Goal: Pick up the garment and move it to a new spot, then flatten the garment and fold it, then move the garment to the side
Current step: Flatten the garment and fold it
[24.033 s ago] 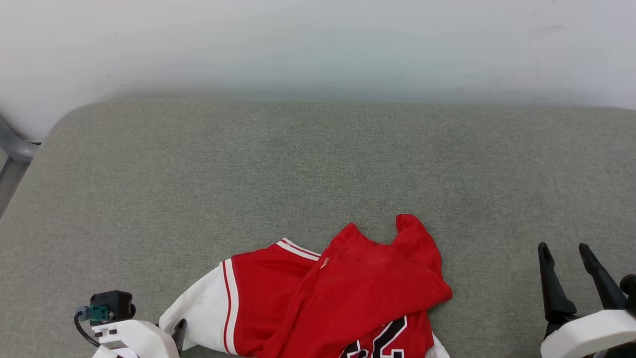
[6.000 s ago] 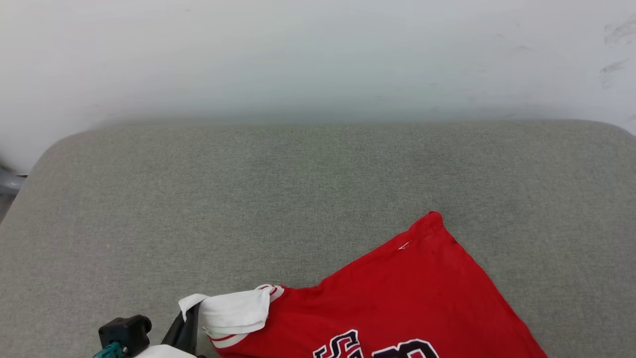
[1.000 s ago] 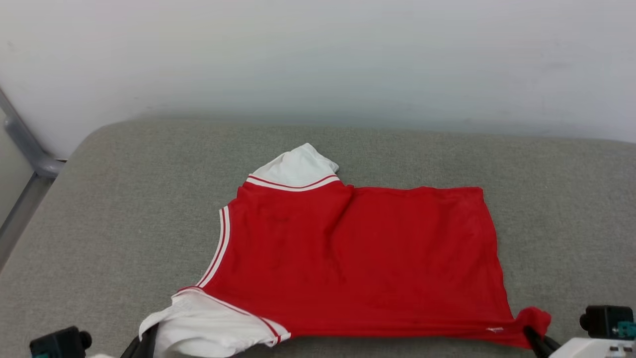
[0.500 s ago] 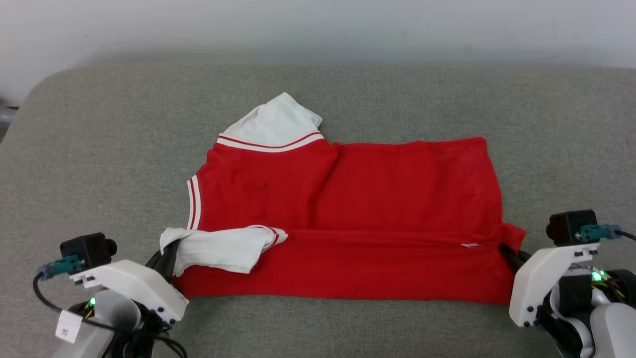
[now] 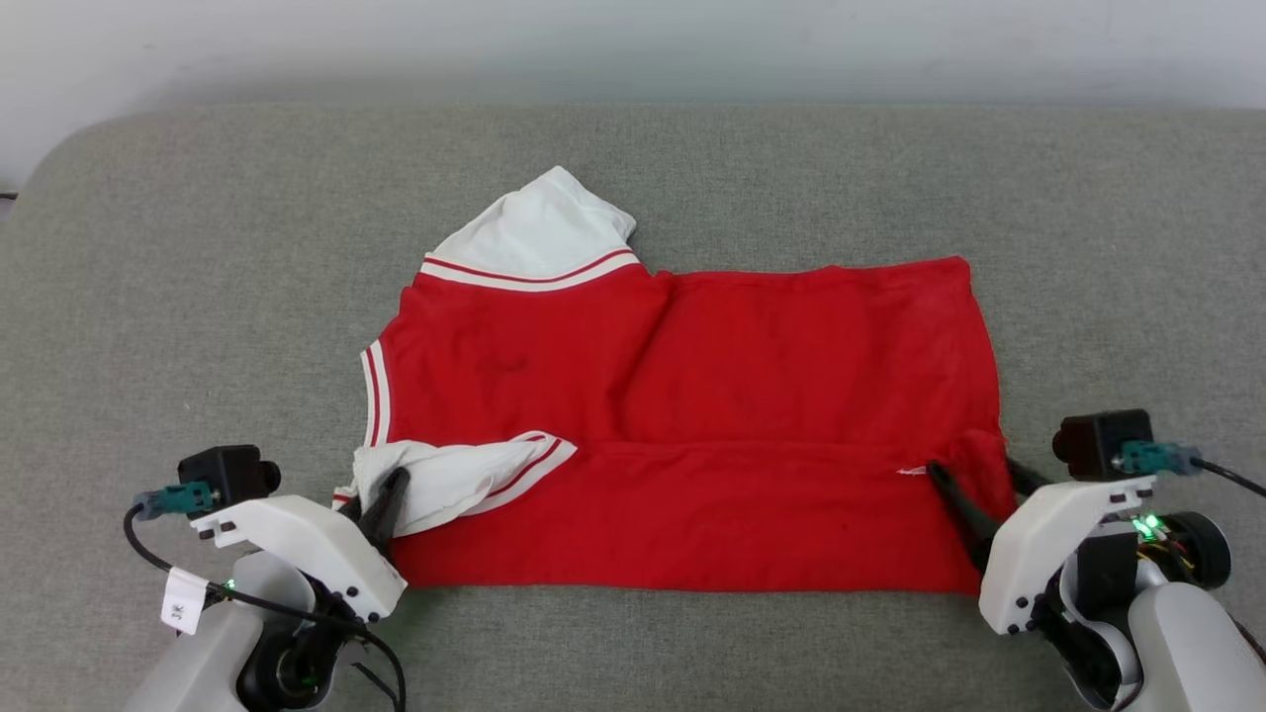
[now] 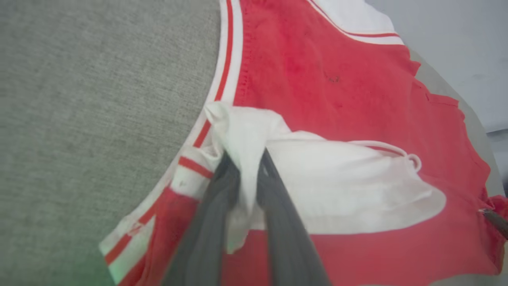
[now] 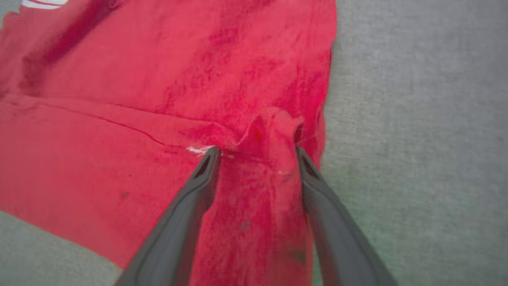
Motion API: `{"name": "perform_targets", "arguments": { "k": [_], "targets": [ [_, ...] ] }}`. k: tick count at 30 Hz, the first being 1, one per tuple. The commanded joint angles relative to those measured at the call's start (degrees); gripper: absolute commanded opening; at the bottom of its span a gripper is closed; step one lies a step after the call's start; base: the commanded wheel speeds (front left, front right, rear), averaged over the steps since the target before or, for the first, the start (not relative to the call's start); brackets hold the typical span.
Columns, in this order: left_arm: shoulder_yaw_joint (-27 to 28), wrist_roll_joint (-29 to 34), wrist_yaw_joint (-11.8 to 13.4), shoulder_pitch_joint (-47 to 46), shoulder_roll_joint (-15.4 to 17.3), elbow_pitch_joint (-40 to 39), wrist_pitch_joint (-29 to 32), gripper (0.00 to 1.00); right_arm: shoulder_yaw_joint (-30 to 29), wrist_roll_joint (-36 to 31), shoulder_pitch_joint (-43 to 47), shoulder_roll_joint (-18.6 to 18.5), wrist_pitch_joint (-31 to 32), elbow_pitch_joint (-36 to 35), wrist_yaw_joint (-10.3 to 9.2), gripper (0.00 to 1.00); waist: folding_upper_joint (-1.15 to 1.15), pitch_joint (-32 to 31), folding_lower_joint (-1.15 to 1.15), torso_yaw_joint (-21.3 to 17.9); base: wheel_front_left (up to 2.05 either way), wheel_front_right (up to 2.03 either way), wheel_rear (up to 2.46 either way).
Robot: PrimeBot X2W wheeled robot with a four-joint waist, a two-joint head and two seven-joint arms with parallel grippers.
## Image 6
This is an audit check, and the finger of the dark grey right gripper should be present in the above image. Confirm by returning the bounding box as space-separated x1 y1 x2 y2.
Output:
481 208 508 240

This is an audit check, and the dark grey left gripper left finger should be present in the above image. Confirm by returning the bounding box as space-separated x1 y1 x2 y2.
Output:
161 152 241 286

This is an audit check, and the red white basketball jersey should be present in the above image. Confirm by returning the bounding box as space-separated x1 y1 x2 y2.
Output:
98 0 508 286

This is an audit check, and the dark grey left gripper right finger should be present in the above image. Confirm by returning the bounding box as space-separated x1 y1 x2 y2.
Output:
256 149 332 286

